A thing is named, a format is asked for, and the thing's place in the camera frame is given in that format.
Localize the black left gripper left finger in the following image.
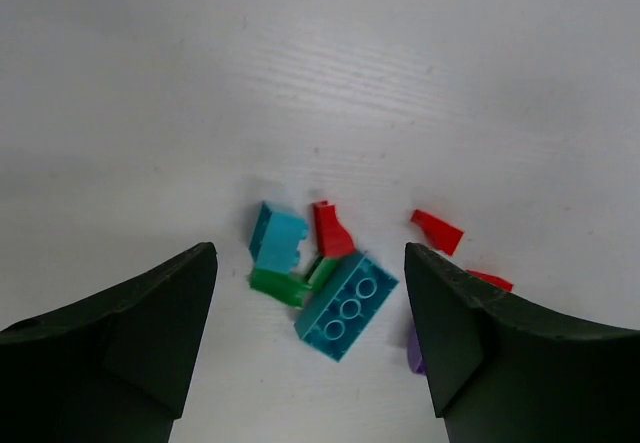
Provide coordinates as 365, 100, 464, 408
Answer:
1, 242, 218, 442

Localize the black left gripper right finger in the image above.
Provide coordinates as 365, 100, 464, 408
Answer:
404, 243, 639, 442

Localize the teal lego brick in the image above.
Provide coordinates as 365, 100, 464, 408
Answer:
294, 251, 398, 361

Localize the small green lego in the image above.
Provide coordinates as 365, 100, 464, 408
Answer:
248, 268, 311, 309

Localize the small teal lego piece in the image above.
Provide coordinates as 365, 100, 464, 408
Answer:
249, 200, 309, 274

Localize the tiny green lego piece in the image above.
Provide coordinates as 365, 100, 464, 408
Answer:
304, 255, 340, 292

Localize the red wedge lego piece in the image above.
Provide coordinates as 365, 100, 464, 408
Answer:
311, 200, 356, 258

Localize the purple flat lego brick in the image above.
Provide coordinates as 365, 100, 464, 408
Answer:
406, 323, 425, 375

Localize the red sloped lego piece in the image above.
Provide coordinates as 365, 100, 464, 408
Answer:
467, 270, 514, 292

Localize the red curved lego piece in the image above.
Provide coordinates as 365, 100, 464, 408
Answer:
410, 209, 464, 256

